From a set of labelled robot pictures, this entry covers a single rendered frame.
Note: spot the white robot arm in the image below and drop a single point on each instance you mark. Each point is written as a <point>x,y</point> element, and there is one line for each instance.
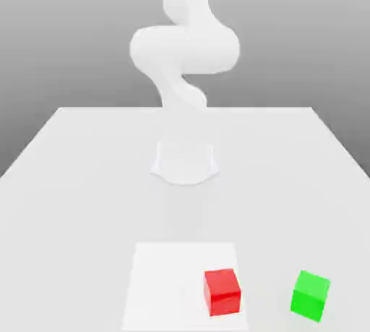
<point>185,49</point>

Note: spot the small red cube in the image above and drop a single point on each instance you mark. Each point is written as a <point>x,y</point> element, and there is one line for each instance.
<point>222,291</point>

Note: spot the small green cube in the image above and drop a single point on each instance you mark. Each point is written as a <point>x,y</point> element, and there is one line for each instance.
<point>310,296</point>

